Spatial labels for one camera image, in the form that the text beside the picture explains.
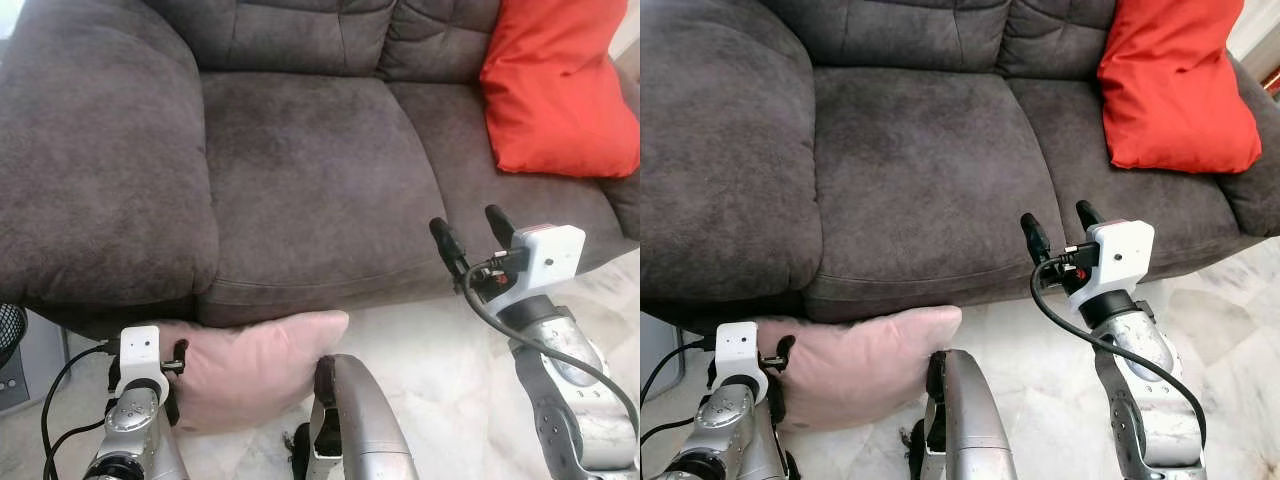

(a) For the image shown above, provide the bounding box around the pink pillow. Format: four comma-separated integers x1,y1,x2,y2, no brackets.
756,305,963,433
160,310,350,434

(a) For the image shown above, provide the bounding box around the dark brown fabric sofa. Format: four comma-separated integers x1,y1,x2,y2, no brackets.
0,0,641,329
640,0,1280,326

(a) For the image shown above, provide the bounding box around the red pillow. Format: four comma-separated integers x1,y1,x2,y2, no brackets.
1097,0,1263,176
480,0,641,179

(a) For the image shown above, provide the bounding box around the grey box appliance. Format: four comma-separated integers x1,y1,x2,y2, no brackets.
640,312,687,393
0,312,69,413

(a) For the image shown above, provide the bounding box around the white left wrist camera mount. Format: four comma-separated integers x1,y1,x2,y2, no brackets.
116,325,167,403
713,322,769,404

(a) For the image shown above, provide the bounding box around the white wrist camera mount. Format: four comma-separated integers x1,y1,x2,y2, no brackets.
116,325,167,403
713,322,769,404
508,224,587,303
1065,220,1156,307

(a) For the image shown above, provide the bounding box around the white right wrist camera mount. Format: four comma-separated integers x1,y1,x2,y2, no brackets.
508,224,587,303
1065,220,1156,307

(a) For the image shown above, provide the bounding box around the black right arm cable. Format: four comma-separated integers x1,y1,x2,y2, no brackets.
1030,256,1208,451
462,260,641,443

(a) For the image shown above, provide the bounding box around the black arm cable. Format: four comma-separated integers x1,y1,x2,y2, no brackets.
40,343,121,480
1030,256,1208,451
640,338,717,448
462,260,641,443

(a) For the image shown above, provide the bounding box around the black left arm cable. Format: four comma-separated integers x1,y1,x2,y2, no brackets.
40,343,121,480
640,338,717,448

